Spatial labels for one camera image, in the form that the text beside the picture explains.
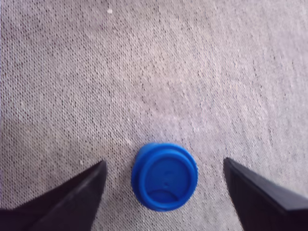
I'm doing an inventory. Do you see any blue coffee capsule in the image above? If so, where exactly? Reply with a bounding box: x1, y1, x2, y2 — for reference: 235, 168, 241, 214
131, 142, 199, 212

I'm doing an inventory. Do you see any grey tablecloth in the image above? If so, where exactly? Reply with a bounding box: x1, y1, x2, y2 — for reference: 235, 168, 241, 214
0, 0, 308, 231

